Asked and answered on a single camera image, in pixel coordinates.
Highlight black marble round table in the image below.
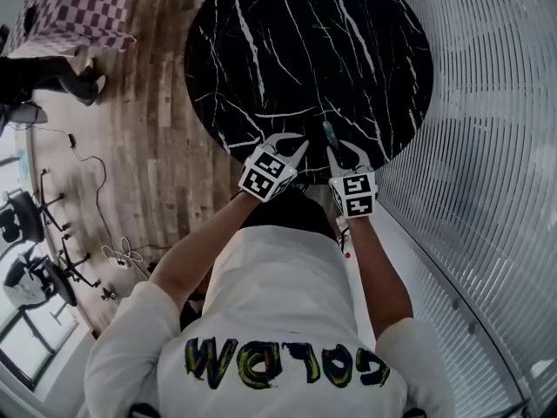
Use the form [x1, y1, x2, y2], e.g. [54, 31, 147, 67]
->
[185, 0, 434, 187]

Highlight person's white printed shirt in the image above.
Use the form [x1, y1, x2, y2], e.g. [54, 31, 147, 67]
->
[82, 226, 456, 418]

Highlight person's left forearm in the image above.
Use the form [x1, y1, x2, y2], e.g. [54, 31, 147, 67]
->
[150, 189, 263, 309]

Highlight black office chair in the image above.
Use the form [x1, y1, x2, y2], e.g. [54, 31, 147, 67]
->
[0, 170, 70, 246]
[3, 237, 101, 308]

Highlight person's right forearm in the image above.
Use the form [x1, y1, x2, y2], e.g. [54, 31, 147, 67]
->
[346, 215, 414, 340]

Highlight white coiled cable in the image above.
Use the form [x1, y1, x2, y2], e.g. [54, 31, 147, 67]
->
[102, 236, 145, 270]

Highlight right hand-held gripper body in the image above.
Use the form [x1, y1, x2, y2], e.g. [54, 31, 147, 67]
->
[328, 171, 378, 219]

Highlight black floor cable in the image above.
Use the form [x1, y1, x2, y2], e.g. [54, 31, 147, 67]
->
[43, 126, 115, 252]

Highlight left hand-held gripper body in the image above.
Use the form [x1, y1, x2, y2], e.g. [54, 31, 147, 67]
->
[238, 145, 299, 203]

